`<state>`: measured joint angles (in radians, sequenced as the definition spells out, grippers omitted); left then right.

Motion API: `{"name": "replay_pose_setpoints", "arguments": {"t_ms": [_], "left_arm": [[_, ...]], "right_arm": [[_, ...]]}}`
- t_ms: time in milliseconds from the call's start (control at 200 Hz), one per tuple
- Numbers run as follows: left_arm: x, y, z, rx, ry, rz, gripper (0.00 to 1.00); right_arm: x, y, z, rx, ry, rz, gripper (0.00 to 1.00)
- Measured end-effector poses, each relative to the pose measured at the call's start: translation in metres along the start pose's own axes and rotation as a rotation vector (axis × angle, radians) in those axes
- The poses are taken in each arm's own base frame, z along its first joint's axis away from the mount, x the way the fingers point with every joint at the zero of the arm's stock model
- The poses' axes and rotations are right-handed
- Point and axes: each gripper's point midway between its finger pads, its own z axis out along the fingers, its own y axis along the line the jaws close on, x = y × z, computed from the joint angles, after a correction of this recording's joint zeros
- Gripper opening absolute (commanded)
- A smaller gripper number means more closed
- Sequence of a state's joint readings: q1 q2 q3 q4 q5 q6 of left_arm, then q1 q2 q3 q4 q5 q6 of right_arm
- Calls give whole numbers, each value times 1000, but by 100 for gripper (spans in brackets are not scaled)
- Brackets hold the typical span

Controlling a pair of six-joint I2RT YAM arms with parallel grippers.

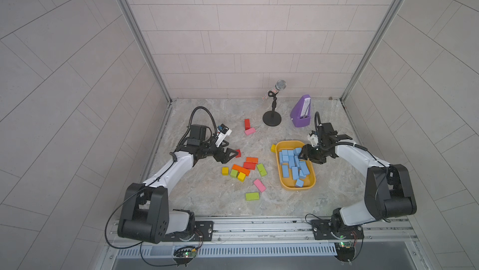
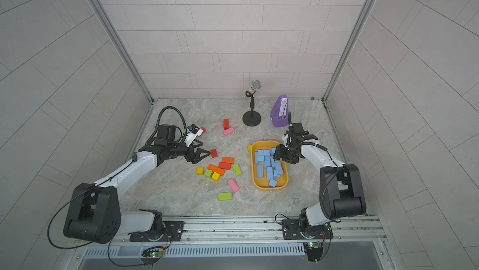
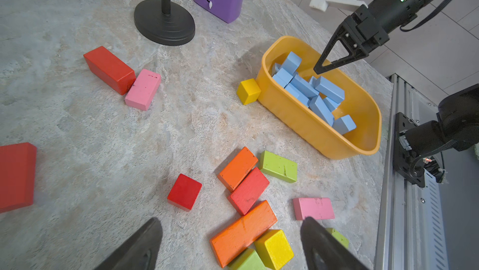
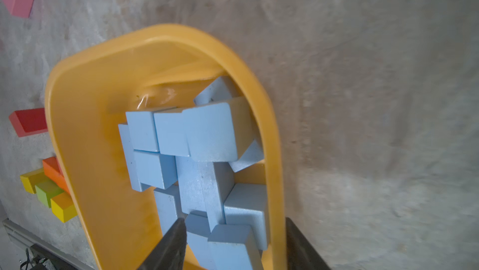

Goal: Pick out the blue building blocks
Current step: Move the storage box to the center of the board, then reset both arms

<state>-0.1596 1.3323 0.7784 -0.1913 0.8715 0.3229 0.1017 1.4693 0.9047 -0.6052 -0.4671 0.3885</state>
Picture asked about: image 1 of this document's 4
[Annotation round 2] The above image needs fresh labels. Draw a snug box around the circuit board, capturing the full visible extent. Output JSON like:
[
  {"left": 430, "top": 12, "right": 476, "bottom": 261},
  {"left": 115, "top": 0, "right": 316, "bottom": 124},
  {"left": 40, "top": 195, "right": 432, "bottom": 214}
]
[
  {"left": 334, "top": 241, "right": 356, "bottom": 263},
  {"left": 173, "top": 246, "right": 198, "bottom": 260}
]

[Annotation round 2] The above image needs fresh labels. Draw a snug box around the red long block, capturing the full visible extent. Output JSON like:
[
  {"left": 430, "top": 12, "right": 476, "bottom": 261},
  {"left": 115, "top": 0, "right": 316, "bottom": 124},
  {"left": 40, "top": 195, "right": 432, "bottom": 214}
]
[{"left": 243, "top": 162, "right": 256, "bottom": 170}]

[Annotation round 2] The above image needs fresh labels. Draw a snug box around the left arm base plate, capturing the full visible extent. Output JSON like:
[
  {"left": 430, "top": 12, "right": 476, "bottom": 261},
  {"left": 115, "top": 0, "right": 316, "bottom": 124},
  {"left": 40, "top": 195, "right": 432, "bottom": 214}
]
[{"left": 161, "top": 221, "right": 214, "bottom": 242}]

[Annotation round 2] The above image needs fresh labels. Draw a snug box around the pink block near back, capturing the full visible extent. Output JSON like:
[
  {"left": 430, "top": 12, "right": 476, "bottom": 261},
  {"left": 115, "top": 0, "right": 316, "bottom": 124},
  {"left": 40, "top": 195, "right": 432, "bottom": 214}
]
[{"left": 244, "top": 127, "right": 256, "bottom": 136}]

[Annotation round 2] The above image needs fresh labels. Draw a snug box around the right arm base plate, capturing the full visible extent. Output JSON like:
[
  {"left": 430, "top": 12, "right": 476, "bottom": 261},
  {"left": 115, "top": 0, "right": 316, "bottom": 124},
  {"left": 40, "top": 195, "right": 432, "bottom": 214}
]
[{"left": 309, "top": 219, "right": 364, "bottom": 242}]

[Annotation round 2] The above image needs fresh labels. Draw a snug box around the blue long block pair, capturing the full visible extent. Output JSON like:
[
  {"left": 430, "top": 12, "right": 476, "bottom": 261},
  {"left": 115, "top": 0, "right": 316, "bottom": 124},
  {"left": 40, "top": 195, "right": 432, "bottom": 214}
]
[
  {"left": 291, "top": 167, "right": 299, "bottom": 180},
  {"left": 299, "top": 160, "right": 310, "bottom": 177}
]

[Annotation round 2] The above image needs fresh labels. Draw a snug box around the pink long block front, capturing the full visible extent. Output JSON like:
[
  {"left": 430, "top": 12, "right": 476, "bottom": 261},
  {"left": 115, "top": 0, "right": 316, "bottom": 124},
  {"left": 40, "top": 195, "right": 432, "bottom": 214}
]
[{"left": 253, "top": 179, "right": 266, "bottom": 193}]

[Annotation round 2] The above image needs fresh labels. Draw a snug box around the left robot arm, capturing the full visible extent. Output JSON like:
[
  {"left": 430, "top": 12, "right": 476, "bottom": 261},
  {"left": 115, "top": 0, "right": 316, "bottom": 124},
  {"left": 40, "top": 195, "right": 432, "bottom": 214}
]
[{"left": 117, "top": 124, "right": 238, "bottom": 244}]

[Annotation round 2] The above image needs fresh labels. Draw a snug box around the left circuit board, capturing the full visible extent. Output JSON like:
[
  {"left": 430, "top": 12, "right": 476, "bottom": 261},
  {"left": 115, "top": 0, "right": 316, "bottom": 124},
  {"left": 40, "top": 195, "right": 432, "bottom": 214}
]
[{"left": 173, "top": 246, "right": 198, "bottom": 260}]

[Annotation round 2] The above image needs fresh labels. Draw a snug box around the green long block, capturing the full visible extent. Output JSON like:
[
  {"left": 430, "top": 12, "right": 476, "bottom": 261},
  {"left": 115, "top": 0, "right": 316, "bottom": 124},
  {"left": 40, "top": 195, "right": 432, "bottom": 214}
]
[
  {"left": 256, "top": 164, "right": 268, "bottom": 177},
  {"left": 245, "top": 192, "right": 260, "bottom": 201}
]

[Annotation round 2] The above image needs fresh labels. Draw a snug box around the red block near back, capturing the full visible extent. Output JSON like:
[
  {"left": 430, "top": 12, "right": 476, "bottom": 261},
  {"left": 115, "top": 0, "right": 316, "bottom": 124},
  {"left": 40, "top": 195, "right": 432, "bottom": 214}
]
[{"left": 244, "top": 119, "right": 251, "bottom": 130}]

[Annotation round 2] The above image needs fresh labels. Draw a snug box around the purple metronome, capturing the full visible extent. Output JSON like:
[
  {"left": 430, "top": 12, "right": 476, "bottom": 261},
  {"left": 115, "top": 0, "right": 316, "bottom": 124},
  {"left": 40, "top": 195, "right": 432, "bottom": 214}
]
[{"left": 290, "top": 94, "right": 311, "bottom": 128}]

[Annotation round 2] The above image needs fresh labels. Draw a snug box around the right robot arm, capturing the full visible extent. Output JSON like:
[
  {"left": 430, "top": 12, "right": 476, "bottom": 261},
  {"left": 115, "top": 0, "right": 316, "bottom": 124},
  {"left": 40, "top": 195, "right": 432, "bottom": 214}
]
[{"left": 300, "top": 123, "right": 417, "bottom": 228}]

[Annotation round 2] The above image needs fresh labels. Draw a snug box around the yellow plastic tray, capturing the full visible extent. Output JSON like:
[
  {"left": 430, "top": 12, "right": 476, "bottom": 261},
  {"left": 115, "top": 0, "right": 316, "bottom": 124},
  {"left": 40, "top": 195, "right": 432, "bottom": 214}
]
[{"left": 275, "top": 140, "right": 316, "bottom": 191}]

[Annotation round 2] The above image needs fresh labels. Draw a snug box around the green long block front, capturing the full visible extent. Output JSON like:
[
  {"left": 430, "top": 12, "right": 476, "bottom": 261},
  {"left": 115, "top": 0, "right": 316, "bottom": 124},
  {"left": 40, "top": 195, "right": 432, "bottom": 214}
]
[{"left": 245, "top": 192, "right": 260, "bottom": 201}]

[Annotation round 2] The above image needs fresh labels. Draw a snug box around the orange short block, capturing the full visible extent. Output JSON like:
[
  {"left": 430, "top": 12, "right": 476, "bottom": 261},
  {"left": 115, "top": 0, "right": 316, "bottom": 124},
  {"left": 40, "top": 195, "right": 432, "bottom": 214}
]
[{"left": 246, "top": 157, "right": 258, "bottom": 164}]

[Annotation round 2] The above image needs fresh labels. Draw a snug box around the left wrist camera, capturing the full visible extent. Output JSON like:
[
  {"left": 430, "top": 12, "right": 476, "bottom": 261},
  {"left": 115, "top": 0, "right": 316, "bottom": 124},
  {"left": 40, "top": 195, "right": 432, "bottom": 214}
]
[{"left": 215, "top": 124, "right": 232, "bottom": 147}]

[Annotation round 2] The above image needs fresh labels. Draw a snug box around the left black cable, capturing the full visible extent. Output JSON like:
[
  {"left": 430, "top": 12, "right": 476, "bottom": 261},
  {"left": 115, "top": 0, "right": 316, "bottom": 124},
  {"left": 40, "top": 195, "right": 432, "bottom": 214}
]
[{"left": 179, "top": 106, "right": 218, "bottom": 145}]

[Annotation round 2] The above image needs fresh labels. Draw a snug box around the green long block centre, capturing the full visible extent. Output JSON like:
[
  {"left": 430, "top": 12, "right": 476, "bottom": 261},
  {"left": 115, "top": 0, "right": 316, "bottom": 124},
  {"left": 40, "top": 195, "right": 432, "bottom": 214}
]
[{"left": 256, "top": 164, "right": 268, "bottom": 177}]

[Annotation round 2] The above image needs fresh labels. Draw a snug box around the orange long block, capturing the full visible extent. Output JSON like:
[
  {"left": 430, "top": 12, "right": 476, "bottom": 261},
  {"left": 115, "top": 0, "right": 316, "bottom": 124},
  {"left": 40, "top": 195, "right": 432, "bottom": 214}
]
[{"left": 232, "top": 164, "right": 250, "bottom": 176}]

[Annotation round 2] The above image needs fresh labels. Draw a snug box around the yellow cube front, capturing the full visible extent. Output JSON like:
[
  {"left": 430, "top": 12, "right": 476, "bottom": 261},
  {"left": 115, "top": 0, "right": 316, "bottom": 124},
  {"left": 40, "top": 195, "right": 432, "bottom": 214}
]
[{"left": 238, "top": 172, "right": 246, "bottom": 181}]

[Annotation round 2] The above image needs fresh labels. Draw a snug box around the black microphone stand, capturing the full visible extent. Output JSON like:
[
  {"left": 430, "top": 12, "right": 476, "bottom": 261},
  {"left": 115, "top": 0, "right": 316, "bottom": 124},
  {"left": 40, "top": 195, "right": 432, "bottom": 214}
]
[{"left": 263, "top": 80, "right": 287, "bottom": 127}]

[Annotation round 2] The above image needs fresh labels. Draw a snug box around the right circuit board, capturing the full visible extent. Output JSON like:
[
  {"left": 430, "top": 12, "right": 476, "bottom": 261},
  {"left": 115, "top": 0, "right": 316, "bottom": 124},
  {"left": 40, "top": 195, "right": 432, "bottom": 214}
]
[{"left": 334, "top": 241, "right": 356, "bottom": 263}]

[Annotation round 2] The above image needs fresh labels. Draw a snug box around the aluminium mounting rail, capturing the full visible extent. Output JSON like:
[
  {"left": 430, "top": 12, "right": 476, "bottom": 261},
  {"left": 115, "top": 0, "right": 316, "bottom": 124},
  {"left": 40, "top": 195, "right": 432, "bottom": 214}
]
[{"left": 108, "top": 215, "right": 418, "bottom": 246}]

